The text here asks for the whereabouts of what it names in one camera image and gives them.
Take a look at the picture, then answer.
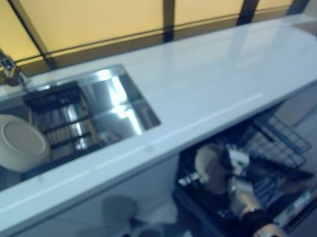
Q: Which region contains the dark wire dishwasher upper rack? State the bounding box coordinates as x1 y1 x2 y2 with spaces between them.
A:
250 113 313 166

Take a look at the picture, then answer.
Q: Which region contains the chrome gooseneck faucet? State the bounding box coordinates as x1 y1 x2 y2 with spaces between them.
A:
0 41 29 88

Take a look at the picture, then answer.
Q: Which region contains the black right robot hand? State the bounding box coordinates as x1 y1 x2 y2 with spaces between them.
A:
221 144 252 180

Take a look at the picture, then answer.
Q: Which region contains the dark wire dishwasher rack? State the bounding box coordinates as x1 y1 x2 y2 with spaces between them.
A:
172 139 316 237
250 113 313 166

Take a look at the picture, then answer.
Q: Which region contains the dark lattice wall frame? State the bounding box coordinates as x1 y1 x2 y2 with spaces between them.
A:
0 0 317 99

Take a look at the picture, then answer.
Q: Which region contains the black dish drying rack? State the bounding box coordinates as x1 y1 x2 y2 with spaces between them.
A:
19 79 102 183

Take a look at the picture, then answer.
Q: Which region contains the dark wire dishwasher lower rack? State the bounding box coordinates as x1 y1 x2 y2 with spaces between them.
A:
172 139 316 237

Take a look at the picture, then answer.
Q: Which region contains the cream plate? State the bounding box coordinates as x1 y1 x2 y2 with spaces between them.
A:
193 142 234 196
0 114 53 173

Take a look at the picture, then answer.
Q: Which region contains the stainless steel sink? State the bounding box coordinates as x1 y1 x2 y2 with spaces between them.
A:
0 60 164 202

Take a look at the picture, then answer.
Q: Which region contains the white base cabinet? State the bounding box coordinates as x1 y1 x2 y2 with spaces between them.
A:
0 143 180 237

